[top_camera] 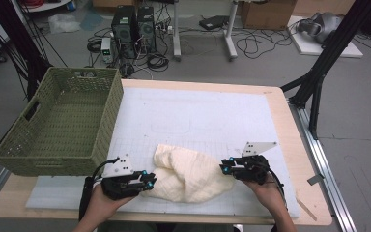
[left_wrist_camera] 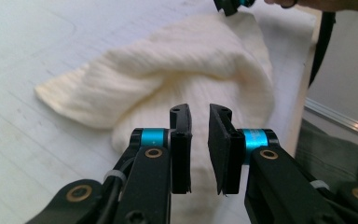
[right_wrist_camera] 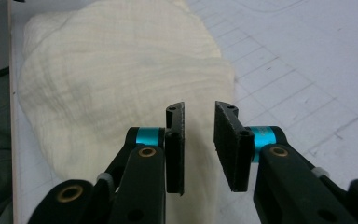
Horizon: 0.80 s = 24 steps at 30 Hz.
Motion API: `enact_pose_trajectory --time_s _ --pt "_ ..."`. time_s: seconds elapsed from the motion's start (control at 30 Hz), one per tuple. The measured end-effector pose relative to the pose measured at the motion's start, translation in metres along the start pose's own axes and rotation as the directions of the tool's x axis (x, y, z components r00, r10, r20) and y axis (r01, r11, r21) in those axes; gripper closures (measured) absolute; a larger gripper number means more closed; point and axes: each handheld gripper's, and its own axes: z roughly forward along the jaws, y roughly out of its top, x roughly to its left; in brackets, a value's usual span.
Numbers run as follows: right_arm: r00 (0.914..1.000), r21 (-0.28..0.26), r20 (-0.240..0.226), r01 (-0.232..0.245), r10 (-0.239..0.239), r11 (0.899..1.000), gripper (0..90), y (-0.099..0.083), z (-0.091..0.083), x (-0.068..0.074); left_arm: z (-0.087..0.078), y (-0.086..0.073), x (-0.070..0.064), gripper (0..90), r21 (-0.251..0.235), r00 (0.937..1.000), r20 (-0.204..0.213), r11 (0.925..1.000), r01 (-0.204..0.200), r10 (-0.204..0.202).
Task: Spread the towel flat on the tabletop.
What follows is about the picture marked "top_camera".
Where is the white grid mat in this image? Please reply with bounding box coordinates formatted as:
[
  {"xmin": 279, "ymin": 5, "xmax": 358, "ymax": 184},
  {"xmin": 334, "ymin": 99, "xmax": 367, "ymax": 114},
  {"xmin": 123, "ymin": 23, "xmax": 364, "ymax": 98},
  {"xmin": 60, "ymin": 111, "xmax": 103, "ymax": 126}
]
[{"xmin": 25, "ymin": 86, "xmax": 301, "ymax": 218}]

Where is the aluminium rail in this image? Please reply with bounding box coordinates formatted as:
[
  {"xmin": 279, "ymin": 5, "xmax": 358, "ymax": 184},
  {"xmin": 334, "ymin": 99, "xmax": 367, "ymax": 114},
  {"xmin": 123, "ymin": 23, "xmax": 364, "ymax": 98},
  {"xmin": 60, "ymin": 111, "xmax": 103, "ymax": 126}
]
[{"xmin": 288, "ymin": 100, "xmax": 357, "ymax": 232}]

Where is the left hand-held gripper cable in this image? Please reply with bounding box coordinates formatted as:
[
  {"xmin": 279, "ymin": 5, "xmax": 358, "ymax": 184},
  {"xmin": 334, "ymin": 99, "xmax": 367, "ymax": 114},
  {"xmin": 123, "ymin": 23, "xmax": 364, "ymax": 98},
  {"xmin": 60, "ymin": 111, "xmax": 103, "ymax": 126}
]
[{"xmin": 78, "ymin": 157, "xmax": 121, "ymax": 222}]

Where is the cardboard box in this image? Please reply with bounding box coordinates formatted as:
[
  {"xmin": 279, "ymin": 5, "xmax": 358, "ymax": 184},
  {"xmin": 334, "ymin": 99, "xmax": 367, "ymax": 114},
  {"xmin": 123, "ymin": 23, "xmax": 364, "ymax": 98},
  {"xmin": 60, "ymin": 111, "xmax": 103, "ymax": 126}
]
[{"xmin": 241, "ymin": 0, "xmax": 298, "ymax": 31}]

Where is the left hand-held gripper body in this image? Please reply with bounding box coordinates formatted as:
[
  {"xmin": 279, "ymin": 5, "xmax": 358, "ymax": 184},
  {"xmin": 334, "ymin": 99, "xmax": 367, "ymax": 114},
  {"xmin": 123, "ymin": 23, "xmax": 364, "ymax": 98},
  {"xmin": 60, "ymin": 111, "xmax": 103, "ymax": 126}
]
[{"xmin": 100, "ymin": 153, "xmax": 144, "ymax": 201}]

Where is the grey tape strip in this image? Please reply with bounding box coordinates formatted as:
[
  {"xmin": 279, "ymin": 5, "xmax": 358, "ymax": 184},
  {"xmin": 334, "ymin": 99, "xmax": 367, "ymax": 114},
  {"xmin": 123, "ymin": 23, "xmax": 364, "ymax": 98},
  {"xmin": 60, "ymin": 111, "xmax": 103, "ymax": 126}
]
[{"xmin": 306, "ymin": 174, "xmax": 326, "ymax": 187}]

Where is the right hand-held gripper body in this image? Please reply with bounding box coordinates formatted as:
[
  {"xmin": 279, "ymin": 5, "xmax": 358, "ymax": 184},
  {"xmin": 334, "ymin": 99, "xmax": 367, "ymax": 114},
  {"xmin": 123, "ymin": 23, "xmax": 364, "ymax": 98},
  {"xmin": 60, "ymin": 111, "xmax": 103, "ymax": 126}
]
[{"xmin": 230, "ymin": 141, "xmax": 279, "ymax": 186}]

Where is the coiled black cable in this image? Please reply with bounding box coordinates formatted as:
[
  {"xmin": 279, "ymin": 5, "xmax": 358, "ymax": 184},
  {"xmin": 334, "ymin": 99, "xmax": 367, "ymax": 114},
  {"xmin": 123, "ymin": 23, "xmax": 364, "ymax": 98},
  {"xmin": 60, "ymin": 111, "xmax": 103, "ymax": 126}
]
[{"xmin": 146, "ymin": 52, "xmax": 170, "ymax": 73}]

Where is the clear plastic bag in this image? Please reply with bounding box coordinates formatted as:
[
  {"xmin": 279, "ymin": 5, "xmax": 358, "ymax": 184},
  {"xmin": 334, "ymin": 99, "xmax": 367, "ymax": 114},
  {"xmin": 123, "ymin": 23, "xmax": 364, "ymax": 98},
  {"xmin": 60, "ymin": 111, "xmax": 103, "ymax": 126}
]
[{"xmin": 47, "ymin": 14, "xmax": 82, "ymax": 35}]

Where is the white floor board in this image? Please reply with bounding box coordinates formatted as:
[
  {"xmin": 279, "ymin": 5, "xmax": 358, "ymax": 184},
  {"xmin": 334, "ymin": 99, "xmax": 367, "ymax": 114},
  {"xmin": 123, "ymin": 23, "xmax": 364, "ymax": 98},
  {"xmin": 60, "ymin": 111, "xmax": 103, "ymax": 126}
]
[{"xmin": 287, "ymin": 15, "xmax": 364, "ymax": 59}]

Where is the hand-held gripper cable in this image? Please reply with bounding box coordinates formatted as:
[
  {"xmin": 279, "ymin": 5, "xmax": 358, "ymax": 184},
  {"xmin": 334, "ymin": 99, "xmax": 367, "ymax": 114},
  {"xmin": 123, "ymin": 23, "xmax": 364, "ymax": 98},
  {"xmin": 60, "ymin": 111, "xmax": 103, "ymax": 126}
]
[
  {"xmin": 78, "ymin": 157, "xmax": 121, "ymax": 222},
  {"xmin": 264, "ymin": 166, "xmax": 288, "ymax": 211}
]

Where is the black metal stand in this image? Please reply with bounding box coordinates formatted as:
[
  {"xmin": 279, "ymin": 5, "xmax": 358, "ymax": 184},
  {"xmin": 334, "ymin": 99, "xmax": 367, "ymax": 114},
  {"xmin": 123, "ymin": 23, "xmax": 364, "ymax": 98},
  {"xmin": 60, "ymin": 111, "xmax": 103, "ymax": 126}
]
[
  {"xmin": 279, "ymin": 0, "xmax": 371, "ymax": 140},
  {"xmin": 0, "ymin": 0, "xmax": 51, "ymax": 102}
]

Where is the person's right hand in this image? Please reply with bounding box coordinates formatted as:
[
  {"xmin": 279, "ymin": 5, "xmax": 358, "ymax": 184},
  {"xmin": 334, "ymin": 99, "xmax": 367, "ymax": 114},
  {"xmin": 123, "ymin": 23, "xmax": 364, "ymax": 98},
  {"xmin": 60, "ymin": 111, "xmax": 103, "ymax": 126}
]
[{"xmin": 242, "ymin": 177, "xmax": 288, "ymax": 215}]

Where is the cream printed cloth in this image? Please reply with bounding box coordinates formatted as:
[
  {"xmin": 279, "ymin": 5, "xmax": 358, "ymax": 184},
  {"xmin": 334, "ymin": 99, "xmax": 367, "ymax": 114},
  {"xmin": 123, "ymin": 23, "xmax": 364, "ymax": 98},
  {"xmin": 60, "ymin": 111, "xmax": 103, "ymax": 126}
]
[{"xmin": 140, "ymin": 143, "xmax": 238, "ymax": 204}]

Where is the flat black device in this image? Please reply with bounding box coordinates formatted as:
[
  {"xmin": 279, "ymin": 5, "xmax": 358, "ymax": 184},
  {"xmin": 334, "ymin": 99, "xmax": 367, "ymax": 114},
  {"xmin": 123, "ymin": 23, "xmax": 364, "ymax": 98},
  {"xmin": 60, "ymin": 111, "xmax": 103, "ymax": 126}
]
[{"xmin": 198, "ymin": 14, "xmax": 230, "ymax": 31}]

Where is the thin wooden stick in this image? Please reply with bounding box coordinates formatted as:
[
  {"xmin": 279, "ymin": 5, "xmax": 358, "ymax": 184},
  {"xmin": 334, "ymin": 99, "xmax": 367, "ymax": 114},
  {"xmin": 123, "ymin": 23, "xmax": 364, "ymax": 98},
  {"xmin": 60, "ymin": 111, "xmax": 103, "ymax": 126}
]
[{"xmin": 296, "ymin": 197, "xmax": 319, "ymax": 222}]

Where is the black computer tower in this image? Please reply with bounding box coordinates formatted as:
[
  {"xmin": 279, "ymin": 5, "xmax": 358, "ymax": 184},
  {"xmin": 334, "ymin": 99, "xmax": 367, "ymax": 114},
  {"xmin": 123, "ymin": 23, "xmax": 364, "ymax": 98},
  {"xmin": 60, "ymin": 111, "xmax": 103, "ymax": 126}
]
[
  {"xmin": 136, "ymin": 5, "xmax": 157, "ymax": 54},
  {"xmin": 110, "ymin": 5, "xmax": 138, "ymax": 60}
]

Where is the white desk frame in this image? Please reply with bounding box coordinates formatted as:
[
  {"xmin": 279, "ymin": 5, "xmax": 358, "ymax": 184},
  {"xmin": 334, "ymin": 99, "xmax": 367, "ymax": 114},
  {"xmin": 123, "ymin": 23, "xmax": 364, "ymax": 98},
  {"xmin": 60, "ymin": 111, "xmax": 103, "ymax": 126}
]
[{"xmin": 172, "ymin": 0, "xmax": 240, "ymax": 62}]

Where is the person's left hand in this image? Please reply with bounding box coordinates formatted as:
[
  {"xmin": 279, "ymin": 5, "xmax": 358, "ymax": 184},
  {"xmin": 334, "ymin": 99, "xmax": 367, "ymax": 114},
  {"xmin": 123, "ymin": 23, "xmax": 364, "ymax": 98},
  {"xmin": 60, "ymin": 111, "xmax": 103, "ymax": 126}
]
[{"xmin": 88, "ymin": 183, "xmax": 137, "ymax": 224}]

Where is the black floor cable tangle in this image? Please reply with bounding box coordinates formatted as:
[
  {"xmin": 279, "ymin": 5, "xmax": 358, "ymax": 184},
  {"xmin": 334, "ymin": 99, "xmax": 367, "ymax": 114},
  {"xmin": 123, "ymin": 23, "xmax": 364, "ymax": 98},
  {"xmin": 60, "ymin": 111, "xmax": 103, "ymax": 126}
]
[{"xmin": 235, "ymin": 27, "xmax": 295, "ymax": 60}]

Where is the grey rounded device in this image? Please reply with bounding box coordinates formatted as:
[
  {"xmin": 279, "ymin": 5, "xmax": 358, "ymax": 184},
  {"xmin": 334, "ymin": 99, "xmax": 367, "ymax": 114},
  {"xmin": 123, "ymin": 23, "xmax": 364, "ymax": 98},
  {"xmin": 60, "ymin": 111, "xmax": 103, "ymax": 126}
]
[{"xmin": 297, "ymin": 12, "xmax": 344, "ymax": 44}]

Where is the small white power supply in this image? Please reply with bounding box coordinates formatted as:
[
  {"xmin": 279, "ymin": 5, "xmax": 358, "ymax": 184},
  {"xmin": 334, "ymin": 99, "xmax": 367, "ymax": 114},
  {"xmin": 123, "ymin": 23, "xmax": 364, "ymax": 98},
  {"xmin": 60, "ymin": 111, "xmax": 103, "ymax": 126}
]
[{"xmin": 100, "ymin": 37, "xmax": 115, "ymax": 65}]

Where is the right hand-held gripper cable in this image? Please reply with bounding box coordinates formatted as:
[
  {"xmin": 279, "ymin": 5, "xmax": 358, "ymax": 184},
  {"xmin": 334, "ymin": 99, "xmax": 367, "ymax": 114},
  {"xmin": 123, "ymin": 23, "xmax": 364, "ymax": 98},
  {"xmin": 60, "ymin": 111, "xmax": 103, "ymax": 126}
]
[{"xmin": 264, "ymin": 166, "xmax": 288, "ymax": 211}]

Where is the green woven basket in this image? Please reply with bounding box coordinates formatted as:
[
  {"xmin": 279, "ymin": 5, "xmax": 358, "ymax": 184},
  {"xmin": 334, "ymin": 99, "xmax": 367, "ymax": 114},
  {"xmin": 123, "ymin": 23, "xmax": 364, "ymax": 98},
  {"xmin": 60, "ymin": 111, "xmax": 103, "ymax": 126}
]
[{"xmin": 0, "ymin": 66, "xmax": 125, "ymax": 178}]

